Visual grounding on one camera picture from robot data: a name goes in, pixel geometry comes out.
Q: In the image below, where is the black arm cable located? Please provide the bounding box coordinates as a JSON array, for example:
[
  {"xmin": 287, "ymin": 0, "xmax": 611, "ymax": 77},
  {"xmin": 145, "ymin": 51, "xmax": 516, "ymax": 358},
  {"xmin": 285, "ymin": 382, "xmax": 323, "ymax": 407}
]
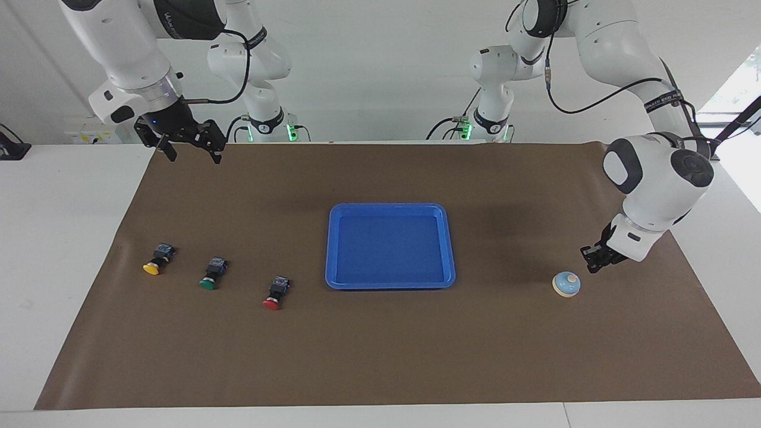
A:
[
  {"xmin": 544, "ymin": 24, "xmax": 701, "ymax": 144},
  {"xmin": 178, "ymin": 27, "xmax": 251, "ymax": 105}
]

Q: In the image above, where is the black stand foot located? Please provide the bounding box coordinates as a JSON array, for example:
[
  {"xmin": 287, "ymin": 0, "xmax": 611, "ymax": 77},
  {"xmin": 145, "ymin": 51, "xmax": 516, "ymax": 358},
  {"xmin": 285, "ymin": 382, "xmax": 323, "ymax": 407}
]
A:
[{"xmin": 0, "ymin": 123, "xmax": 32, "ymax": 161}]

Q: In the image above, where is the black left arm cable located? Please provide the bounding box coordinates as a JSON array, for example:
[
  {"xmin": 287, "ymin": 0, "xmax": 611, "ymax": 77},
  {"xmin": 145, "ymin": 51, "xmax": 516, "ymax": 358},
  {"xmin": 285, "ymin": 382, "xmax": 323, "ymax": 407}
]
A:
[{"xmin": 544, "ymin": 24, "xmax": 701, "ymax": 144}]

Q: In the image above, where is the green push button switch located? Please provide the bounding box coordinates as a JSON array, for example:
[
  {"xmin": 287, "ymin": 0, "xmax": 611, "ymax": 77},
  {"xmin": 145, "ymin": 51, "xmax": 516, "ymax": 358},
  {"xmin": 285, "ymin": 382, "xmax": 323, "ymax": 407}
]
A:
[{"xmin": 199, "ymin": 257, "xmax": 229, "ymax": 291}]

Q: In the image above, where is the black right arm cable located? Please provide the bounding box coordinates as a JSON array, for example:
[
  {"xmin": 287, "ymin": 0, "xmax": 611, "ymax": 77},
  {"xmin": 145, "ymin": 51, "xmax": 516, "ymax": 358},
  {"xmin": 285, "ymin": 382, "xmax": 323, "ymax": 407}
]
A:
[{"xmin": 178, "ymin": 27, "xmax": 251, "ymax": 105}]

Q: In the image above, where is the white power strip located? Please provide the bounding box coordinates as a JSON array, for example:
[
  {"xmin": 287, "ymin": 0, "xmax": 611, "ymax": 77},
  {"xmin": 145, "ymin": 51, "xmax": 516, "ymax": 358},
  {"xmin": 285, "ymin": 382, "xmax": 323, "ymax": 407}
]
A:
[{"xmin": 64, "ymin": 116, "xmax": 128, "ymax": 144}]

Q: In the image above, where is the black right base cable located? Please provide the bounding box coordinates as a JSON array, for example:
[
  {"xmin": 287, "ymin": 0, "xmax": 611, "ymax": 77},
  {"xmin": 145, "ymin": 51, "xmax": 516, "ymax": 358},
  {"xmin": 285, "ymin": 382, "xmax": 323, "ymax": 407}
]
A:
[{"xmin": 226, "ymin": 115, "xmax": 253, "ymax": 143}]

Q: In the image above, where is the brown paper mat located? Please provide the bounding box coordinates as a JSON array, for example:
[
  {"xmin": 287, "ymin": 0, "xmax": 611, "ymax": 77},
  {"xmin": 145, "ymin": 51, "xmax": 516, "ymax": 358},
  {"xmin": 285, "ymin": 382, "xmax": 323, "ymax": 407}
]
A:
[{"xmin": 34, "ymin": 141, "xmax": 761, "ymax": 411}]

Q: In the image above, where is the yellow push button switch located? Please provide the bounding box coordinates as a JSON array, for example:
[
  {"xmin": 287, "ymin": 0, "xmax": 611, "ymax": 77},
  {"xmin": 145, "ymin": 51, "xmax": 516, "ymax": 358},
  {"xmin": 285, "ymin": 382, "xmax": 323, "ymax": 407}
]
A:
[{"xmin": 143, "ymin": 243, "xmax": 177, "ymax": 276}]

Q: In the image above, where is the light blue desk bell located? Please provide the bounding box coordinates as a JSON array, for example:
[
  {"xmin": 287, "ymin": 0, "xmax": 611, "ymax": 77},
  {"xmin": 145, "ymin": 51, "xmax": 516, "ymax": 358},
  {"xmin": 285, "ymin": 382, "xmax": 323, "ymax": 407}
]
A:
[{"xmin": 552, "ymin": 271, "xmax": 582, "ymax": 298}]

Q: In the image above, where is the black tripod stand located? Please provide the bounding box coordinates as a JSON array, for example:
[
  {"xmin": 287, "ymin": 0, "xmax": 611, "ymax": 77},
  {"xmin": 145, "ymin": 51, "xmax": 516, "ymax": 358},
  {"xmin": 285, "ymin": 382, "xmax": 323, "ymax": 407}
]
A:
[{"xmin": 710, "ymin": 95, "xmax": 761, "ymax": 160}]

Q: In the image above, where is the red push button switch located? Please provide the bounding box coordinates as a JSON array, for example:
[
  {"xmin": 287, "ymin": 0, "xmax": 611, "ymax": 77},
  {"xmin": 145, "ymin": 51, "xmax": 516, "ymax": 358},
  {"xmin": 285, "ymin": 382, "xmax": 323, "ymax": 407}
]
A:
[{"xmin": 263, "ymin": 276, "xmax": 291, "ymax": 311}]

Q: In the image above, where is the black base cable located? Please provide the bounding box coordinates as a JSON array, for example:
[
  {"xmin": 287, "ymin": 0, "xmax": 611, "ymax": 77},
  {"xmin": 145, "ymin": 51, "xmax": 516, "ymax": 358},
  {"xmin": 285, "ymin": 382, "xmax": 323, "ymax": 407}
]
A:
[
  {"xmin": 426, "ymin": 89, "xmax": 482, "ymax": 140},
  {"xmin": 226, "ymin": 115, "xmax": 253, "ymax": 143}
]

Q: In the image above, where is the black left base cable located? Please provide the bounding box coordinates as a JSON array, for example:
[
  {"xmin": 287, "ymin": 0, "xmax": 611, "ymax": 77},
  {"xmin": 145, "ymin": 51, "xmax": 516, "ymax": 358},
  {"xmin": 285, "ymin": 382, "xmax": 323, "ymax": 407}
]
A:
[{"xmin": 426, "ymin": 89, "xmax": 482, "ymax": 140}]

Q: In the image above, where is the blue plastic tray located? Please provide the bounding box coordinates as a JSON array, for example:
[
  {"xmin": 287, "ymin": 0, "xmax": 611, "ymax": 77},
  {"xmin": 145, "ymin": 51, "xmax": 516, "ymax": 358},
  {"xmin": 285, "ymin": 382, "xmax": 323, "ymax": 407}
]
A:
[{"xmin": 325, "ymin": 203, "xmax": 457, "ymax": 291}]

